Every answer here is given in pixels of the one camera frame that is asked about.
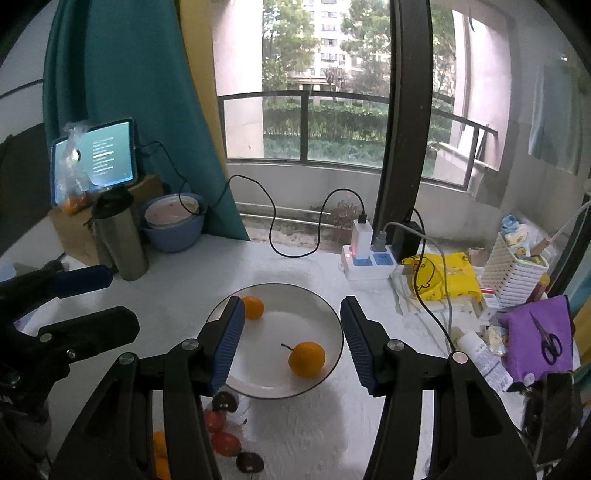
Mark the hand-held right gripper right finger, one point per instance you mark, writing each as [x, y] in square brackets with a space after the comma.
[358, 341]

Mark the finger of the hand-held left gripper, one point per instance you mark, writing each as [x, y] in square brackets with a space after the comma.
[92, 325]
[81, 279]

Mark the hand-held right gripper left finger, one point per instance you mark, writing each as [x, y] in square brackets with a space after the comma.
[228, 346]

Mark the white plate with dark rim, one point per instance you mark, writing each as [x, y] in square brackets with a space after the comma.
[277, 332]

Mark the dark plum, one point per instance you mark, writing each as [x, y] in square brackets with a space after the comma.
[227, 401]

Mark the red tomato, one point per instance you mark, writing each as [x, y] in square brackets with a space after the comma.
[226, 443]
[214, 421]

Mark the cardboard box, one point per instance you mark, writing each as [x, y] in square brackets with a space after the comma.
[74, 235]

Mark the small orange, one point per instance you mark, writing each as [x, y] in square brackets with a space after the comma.
[253, 308]

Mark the orange with stem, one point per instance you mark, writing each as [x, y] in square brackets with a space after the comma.
[307, 360]

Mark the stainless steel tumbler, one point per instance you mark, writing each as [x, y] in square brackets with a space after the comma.
[122, 240]

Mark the white plastic bag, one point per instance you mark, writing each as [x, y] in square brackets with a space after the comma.
[411, 300]

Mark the white power strip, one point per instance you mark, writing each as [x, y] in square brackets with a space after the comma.
[364, 270]

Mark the clear plastic bag of oranges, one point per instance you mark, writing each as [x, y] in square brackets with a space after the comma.
[74, 184]

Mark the grey plug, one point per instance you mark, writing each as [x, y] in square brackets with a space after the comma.
[379, 243]

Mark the blue bowl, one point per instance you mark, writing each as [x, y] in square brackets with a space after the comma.
[175, 237]

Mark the white charger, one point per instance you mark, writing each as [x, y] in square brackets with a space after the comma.
[362, 237]

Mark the white textured tablecloth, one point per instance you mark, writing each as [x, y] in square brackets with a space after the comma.
[300, 429]

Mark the pale bowl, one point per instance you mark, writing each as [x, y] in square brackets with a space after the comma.
[166, 214]

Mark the dark board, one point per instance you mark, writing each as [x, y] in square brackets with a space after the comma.
[23, 184]

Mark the black power adapter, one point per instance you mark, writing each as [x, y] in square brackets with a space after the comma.
[408, 240]

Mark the dark tomato lower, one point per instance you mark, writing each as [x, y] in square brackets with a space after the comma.
[249, 461]

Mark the yellow plastic bag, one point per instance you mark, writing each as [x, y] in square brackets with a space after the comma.
[457, 277]

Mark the white bottle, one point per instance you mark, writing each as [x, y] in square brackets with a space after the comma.
[480, 357]

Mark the tablet with lit screen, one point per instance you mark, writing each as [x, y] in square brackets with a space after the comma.
[111, 152]

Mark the purple cloth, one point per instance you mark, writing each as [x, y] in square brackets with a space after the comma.
[521, 341]

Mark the white perforated basket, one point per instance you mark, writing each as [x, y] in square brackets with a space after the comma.
[512, 272]

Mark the black scissors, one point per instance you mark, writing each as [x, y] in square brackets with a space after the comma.
[551, 346]

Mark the dark device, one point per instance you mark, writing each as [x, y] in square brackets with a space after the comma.
[549, 415]

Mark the teal curtain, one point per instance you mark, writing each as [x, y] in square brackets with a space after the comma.
[138, 69]

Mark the balcony railing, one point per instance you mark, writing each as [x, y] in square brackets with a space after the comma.
[302, 124]

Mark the yellow curtain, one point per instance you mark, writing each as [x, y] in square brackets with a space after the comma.
[198, 69]

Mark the hanging pale blue cloth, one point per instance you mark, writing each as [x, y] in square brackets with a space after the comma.
[554, 120]

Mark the black window frame post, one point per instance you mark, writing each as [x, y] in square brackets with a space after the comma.
[406, 92]

